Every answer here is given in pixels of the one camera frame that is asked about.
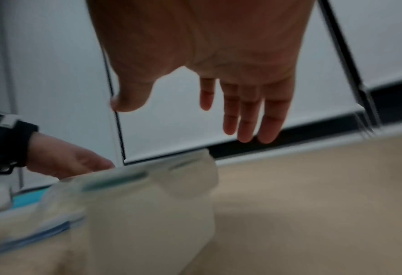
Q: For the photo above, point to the clear plastic lidded container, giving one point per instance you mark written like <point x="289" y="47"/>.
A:
<point x="153" y="220"/>

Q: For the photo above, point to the person's right hand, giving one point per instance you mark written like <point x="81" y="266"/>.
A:
<point x="221" y="35"/>

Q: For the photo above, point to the clear zip bag blue stripe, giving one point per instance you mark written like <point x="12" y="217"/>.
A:
<point x="34" y="236"/>

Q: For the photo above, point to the narrow white roller blind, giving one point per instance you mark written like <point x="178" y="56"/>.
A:
<point x="58" y="80"/>

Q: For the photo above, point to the person's left hand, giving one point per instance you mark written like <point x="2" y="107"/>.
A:
<point x="58" y="155"/>

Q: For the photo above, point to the teal flat object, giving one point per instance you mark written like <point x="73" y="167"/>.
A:
<point x="27" y="198"/>

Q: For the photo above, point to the wide white roller blind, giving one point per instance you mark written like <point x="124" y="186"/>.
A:
<point x="173" y="129"/>

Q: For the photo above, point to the black window frame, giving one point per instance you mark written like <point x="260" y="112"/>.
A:
<point x="391" y="103"/>

